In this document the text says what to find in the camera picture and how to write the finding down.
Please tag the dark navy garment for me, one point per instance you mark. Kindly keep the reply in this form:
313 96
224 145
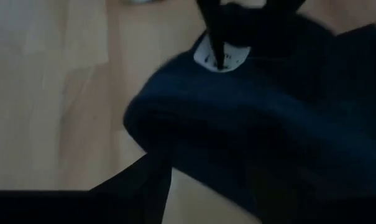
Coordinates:
237 109

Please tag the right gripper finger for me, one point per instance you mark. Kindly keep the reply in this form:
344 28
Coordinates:
138 193

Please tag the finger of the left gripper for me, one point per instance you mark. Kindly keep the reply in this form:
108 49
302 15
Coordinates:
214 28
284 6

